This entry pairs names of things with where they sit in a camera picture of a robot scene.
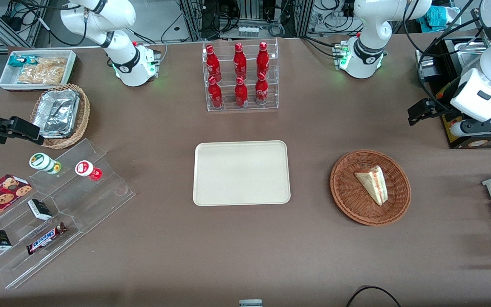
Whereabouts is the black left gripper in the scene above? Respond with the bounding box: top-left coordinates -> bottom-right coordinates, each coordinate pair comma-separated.
407,99 -> 491,138

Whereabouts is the triangular sandwich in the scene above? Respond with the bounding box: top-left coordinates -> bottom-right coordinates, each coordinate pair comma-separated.
354,165 -> 389,206

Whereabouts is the aluminium foil tray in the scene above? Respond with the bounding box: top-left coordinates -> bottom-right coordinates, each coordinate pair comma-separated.
32,89 -> 80,138

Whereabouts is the oval tan wicker basket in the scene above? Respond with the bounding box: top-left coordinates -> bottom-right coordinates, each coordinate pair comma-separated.
30,84 -> 91,149

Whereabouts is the round brown wicker basket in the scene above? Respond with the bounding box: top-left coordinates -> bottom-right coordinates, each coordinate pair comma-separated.
330,149 -> 412,226

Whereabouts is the cream plastic tray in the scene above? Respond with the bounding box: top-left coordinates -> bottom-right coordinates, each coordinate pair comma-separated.
193,140 -> 292,207

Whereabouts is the green label yogurt cup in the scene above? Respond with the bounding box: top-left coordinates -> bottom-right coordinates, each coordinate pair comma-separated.
29,152 -> 62,175

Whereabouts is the white rectangular snack bin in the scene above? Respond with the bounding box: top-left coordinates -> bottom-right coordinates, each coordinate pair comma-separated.
0,49 -> 78,92

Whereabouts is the clear bag of crackers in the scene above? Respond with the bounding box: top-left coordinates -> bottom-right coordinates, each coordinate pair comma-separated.
17,57 -> 68,85

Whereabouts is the red label yogurt cup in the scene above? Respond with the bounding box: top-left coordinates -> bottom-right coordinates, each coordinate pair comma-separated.
75,160 -> 103,181

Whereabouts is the teal snack packet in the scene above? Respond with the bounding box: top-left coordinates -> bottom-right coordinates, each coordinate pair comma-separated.
8,55 -> 38,68

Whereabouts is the steel warmer pan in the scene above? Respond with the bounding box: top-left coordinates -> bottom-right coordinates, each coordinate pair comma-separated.
454,41 -> 491,65

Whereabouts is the clear acrylic stepped display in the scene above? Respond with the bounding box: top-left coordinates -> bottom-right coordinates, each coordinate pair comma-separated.
0,138 -> 136,290

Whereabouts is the teal plastic bag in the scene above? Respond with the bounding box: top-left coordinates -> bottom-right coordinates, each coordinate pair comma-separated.
425,6 -> 462,32

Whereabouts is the Snickers chocolate bar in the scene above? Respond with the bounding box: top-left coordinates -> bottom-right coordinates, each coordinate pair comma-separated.
26,222 -> 67,255

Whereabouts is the red cola bottle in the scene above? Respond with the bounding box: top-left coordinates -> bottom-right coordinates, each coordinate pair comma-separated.
257,41 -> 270,76
208,76 -> 223,108
234,76 -> 248,107
255,72 -> 269,106
205,44 -> 222,80
233,43 -> 247,78

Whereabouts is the clear acrylic bottle rack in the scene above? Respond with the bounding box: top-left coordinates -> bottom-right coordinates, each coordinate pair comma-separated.
202,38 -> 279,112

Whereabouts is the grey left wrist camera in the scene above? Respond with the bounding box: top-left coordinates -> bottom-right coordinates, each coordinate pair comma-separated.
450,121 -> 468,138

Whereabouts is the black cable loop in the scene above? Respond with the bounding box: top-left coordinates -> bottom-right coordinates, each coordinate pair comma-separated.
346,285 -> 401,307

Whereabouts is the aluminium frame rack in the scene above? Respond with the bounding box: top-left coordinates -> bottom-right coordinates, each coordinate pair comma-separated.
177,0 -> 314,41

